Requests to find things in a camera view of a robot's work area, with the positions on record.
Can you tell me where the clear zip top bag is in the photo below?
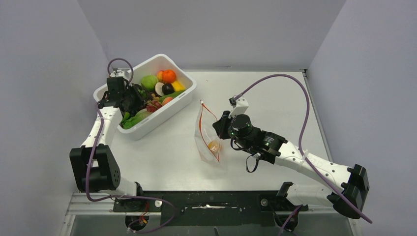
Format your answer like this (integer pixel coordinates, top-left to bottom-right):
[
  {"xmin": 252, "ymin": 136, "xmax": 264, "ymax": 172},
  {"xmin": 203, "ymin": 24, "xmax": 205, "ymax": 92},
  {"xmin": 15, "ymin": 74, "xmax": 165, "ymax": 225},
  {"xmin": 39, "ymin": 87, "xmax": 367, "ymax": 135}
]
[{"xmin": 194, "ymin": 100, "xmax": 228, "ymax": 171}]

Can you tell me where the red grape bunch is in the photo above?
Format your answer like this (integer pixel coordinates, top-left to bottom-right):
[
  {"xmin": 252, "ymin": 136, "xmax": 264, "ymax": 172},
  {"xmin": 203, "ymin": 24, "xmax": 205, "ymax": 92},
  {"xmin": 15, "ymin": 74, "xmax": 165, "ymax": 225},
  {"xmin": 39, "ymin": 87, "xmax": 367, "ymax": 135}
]
[{"xmin": 146, "ymin": 100, "xmax": 163, "ymax": 113}]

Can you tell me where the yellow orange fruit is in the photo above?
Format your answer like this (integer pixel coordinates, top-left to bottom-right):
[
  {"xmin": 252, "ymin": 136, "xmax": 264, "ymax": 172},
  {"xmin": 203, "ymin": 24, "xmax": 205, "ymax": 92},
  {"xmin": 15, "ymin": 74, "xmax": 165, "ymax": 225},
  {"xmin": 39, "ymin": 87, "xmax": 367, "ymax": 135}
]
[{"xmin": 208, "ymin": 140, "xmax": 222, "ymax": 154}]

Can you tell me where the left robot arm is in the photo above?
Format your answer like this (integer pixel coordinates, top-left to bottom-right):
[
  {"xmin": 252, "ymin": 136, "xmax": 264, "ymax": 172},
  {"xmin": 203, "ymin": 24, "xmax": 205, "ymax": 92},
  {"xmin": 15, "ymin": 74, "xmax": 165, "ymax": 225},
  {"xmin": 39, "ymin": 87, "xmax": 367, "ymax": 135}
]
[{"xmin": 69, "ymin": 76, "xmax": 142, "ymax": 202}]

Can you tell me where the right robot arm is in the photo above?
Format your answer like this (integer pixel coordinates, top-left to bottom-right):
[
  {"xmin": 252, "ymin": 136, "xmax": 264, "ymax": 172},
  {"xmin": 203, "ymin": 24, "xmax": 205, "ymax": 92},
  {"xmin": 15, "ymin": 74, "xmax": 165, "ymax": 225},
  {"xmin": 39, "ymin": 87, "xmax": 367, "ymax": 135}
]
[{"xmin": 212, "ymin": 111, "xmax": 371, "ymax": 222}]

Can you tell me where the white plastic food bin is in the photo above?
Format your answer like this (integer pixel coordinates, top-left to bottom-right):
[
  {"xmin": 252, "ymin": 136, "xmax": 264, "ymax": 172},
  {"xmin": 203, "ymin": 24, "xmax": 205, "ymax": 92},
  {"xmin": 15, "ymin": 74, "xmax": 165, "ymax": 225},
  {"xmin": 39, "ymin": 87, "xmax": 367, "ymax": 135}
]
[{"xmin": 93, "ymin": 54, "xmax": 197, "ymax": 140}]

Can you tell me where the green lettuce leaf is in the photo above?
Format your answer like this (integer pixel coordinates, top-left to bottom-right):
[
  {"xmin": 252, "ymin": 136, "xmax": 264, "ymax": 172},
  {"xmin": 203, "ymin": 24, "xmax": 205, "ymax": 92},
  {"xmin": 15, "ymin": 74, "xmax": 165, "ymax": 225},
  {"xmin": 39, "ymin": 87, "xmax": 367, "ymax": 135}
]
[{"xmin": 120, "ymin": 109, "xmax": 152, "ymax": 129}]

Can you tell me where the green cabbage ball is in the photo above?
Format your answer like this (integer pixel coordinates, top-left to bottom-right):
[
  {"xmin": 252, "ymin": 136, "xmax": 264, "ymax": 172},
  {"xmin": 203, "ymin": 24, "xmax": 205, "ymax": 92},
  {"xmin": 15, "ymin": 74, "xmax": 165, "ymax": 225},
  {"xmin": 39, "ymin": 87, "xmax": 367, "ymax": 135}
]
[{"xmin": 141, "ymin": 75, "xmax": 159, "ymax": 91}]

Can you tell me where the green cucumber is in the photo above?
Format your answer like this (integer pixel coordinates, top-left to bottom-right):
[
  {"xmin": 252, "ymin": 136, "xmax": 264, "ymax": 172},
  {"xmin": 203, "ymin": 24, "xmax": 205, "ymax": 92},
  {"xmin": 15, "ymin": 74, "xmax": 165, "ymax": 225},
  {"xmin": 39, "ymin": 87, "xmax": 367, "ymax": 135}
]
[{"xmin": 159, "ymin": 90, "xmax": 185, "ymax": 102}]

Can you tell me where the white mushroom slice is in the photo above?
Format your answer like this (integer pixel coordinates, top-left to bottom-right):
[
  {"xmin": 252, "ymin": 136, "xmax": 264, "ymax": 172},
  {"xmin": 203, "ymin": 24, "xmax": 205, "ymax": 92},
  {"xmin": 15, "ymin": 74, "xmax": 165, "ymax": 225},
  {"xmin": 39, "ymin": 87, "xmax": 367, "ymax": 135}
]
[{"xmin": 154, "ymin": 82, "xmax": 164, "ymax": 96}]

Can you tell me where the peach fruit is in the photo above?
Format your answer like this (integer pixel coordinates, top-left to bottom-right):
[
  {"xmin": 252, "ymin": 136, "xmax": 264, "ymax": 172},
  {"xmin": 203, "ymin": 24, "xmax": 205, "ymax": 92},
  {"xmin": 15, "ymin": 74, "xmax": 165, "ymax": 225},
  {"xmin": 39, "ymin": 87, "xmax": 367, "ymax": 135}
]
[{"xmin": 162, "ymin": 96, "xmax": 174, "ymax": 106}]

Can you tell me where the dark purple plum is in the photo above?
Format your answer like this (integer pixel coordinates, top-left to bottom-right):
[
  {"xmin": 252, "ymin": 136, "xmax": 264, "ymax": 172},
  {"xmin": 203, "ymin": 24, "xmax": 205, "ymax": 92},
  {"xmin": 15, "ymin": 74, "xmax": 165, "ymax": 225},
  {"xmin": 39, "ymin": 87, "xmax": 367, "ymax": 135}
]
[{"xmin": 161, "ymin": 83, "xmax": 175, "ymax": 95}]

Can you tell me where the orange tangerine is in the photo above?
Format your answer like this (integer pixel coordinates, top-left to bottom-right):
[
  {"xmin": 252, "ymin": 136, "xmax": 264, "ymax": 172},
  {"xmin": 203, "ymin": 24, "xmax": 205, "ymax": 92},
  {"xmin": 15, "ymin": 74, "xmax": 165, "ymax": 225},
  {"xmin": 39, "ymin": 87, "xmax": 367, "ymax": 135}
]
[{"xmin": 161, "ymin": 70, "xmax": 177, "ymax": 83}]

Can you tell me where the yellow lemon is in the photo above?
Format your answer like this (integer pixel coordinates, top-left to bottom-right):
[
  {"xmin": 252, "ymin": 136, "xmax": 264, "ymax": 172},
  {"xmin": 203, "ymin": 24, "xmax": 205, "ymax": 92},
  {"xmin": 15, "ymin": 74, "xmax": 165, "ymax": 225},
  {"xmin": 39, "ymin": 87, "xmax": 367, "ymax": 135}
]
[{"xmin": 171, "ymin": 81, "xmax": 186, "ymax": 92}]

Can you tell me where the black mounting plate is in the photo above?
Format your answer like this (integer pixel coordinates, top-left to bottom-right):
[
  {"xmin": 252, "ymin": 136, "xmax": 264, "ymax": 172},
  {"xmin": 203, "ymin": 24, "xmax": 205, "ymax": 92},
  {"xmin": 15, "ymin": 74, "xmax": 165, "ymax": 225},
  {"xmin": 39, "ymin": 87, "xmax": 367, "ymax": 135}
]
[{"xmin": 113, "ymin": 190, "xmax": 296, "ymax": 227}]

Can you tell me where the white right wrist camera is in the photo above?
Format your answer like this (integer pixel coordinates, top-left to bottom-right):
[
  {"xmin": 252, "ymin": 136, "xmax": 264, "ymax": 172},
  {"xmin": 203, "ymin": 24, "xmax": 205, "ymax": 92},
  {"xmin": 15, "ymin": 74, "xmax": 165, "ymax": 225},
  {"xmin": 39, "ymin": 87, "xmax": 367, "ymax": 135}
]
[{"xmin": 229, "ymin": 96, "xmax": 249, "ymax": 118}]

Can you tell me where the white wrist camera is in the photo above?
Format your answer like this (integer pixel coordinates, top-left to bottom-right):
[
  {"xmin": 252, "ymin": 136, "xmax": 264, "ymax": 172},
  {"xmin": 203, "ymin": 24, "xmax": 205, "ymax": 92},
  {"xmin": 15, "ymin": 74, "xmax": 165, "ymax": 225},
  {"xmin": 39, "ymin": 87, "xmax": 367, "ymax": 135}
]
[
  {"xmin": 109, "ymin": 69, "xmax": 128, "ymax": 79},
  {"xmin": 229, "ymin": 96, "xmax": 249, "ymax": 118}
]

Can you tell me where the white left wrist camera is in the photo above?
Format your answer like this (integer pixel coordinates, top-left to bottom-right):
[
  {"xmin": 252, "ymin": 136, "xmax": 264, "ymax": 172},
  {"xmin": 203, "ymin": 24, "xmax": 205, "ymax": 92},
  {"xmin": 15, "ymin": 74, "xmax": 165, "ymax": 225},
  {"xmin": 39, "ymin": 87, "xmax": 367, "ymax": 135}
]
[{"xmin": 109, "ymin": 69, "xmax": 128, "ymax": 79}]

